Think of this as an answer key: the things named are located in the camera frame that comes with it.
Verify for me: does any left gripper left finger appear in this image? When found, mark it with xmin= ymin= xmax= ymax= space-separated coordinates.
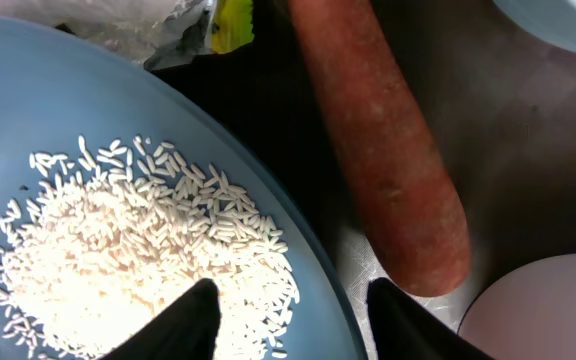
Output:
xmin=102 ymin=279 xmax=221 ymax=360

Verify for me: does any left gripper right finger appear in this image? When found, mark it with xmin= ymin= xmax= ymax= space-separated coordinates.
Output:
xmin=366 ymin=278 xmax=492 ymax=360

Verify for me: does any white rice pile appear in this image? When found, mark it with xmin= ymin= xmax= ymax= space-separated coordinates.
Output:
xmin=0 ymin=136 xmax=300 ymax=359

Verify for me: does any white pink cup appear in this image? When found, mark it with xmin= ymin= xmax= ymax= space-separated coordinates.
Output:
xmin=459 ymin=254 xmax=576 ymax=360

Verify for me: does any dark blue plate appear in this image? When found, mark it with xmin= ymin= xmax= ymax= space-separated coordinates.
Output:
xmin=0 ymin=18 xmax=366 ymax=359

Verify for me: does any light blue bowl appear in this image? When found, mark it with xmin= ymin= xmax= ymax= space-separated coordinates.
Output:
xmin=493 ymin=0 xmax=576 ymax=53

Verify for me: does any orange carrot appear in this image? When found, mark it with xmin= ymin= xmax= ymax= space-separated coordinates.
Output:
xmin=288 ymin=0 xmax=471 ymax=297

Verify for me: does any dark brown serving tray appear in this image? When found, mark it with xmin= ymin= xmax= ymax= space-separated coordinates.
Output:
xmin=159 ymin=0 xmax=576 ymax=357

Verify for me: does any crumpled white tissue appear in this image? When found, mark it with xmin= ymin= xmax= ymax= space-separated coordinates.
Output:
xmin=0 ymin=0 xmax=217 ymax=71

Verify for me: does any green snack wrapper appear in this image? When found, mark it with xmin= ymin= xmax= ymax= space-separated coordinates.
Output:
xmin=211 ymin=0 xmax=254 ymax=54

